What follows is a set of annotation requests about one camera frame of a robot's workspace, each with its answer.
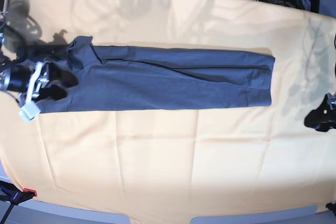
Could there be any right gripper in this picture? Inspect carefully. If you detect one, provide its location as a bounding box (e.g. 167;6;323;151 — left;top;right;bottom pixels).
10;61;78;101

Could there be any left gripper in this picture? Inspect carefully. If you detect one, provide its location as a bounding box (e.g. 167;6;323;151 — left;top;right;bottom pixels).
304;93;335;132

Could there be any grey-blue T-shirt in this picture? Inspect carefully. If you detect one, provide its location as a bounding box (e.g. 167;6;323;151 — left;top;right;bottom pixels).
37;36;275;113

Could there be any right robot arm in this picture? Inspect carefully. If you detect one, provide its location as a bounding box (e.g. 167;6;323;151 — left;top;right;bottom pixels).
1;0;79;106

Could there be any black clamp right corner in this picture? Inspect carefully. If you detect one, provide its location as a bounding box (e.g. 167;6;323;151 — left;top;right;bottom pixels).
326;203;336;216

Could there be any blue red bar clamp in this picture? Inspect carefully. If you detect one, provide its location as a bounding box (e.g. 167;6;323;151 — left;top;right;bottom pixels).
1;181;37;224

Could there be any yellow table cloth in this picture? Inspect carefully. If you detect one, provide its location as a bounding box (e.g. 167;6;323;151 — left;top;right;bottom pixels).
1;0;335;223

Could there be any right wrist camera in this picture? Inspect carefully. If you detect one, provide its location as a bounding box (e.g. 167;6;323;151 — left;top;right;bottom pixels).
18;103;41;123

